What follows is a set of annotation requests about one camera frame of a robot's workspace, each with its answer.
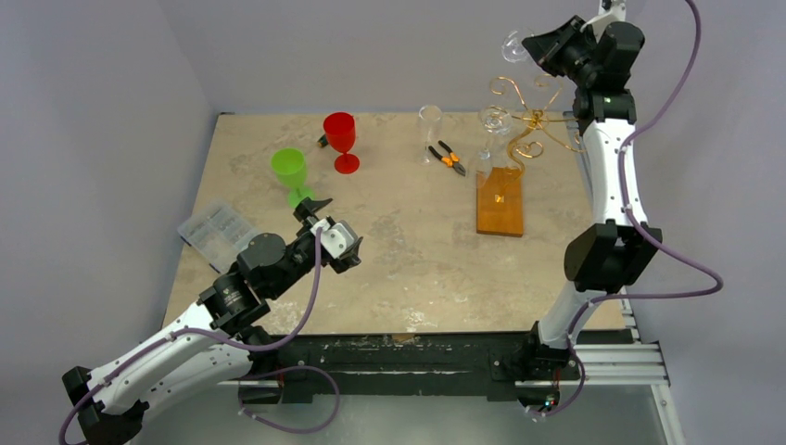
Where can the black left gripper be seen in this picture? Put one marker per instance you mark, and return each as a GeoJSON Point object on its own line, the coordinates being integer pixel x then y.
{"type": "Point", "coordinates": [303, 213]}

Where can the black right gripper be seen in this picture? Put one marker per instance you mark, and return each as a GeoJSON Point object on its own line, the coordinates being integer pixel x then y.
{"type": "Point", "coordinates": [553, 50]}

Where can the clear round wine glass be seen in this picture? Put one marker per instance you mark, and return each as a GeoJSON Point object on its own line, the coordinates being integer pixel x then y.
{"type": "Point", "coordinates": [513, 50]}

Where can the gold wire glass rack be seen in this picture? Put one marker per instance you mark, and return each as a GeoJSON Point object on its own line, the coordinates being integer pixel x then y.
{"type": "Point", "coordinates": [535, 119]}

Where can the clear champagne flute with label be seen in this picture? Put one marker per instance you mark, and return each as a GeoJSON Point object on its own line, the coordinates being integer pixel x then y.
{"type": "Point", "coordinates": [497, 122]}

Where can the wooden rack base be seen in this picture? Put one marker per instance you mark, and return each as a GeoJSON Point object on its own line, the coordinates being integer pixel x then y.
{"type": "Point", "coordinates": [500, 204]}

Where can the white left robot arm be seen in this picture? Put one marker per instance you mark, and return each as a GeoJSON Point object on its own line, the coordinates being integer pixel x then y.
{"type": "Point", "coordinates": [216, 337]}

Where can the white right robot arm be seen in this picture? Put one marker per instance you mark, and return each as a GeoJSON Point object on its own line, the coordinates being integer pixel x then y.
{"type": "Point", "coordinates": [613, 252]}

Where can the clear tall flute glass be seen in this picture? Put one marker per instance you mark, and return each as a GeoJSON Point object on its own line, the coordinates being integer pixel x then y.
{"type": "Point", "coordinates": [430, 124]}

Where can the green plastic goblet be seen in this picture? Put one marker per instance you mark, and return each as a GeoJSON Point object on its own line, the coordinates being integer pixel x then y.
{"type": "Point", "coordinates": [290, 168]}

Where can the red plastic goblet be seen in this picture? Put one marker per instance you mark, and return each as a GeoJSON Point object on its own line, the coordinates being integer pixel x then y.
{"type": "Point", "coordinates": [340, 131]}

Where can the clear plastic screw box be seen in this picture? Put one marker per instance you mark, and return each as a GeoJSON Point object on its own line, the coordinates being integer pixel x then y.
{"type": "Point", "coordinates": [218, 233]}

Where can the orange black pliers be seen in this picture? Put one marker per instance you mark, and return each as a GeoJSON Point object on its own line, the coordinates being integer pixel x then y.
{"type": "Point", "coordinates": [449, 157]}

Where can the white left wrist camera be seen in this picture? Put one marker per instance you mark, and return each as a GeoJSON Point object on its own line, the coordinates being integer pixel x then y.
{"type": "Point", "coordinates": [338, 239]}

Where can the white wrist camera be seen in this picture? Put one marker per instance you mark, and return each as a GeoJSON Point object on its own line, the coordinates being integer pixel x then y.
{"type": "Point", "coordinates": [338, 239]}
{"type": "Point", "coordinates": [610, 11]}

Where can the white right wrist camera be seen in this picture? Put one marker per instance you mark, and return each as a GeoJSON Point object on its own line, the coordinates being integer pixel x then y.
{"type": "Point", "coordinates": [610, 11]}

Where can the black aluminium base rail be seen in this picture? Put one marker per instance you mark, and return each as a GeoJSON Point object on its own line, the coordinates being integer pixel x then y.
{"type": "Point", "coordinates": [497, 366]}

